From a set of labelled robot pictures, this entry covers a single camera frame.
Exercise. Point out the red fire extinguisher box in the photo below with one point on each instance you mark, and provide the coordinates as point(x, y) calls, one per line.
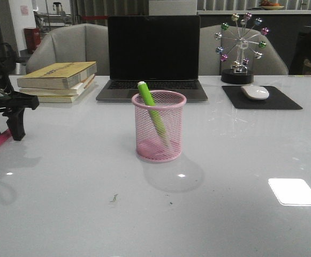
point(32, 38)

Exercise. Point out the left grey armchair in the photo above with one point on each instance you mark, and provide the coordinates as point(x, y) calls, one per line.
point(76, 43)

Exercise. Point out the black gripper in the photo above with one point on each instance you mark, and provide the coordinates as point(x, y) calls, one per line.
point(15, 116)

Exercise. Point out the lower stacked book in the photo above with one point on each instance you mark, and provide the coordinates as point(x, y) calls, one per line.
point(65, 99)

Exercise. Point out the pink mesh pen holder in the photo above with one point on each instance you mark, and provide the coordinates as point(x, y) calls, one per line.
point(149, 145)

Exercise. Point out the top yellow book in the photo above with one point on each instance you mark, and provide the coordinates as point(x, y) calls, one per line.
point(58, 75)

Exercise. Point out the white computer mouse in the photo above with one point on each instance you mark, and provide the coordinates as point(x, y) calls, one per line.
point(254, 92)

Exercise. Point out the black mouse pad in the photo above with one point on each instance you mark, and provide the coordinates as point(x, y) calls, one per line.
point(276, 101)

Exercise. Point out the green marker pen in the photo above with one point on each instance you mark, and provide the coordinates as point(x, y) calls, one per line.
point(154, 114)

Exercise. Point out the fruit bowl on counter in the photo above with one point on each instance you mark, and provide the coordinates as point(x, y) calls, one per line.
point(269, 5)

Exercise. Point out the grey laptop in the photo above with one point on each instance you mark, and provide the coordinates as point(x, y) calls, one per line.
point(162, 51)

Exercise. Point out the ferris wheel desk toy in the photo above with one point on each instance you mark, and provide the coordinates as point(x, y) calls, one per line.
point(238, 41)

